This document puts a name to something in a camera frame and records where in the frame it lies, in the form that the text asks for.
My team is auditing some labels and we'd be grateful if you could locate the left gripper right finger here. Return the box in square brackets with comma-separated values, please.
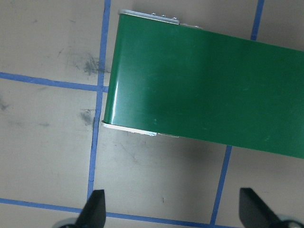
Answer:
[239, 188, 280, 228]

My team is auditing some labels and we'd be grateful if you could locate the green conveyor belt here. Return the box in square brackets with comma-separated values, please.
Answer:
[104, 10, 304, 158]

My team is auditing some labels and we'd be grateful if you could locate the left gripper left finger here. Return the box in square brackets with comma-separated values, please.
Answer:
[74, 190, 106, 228]

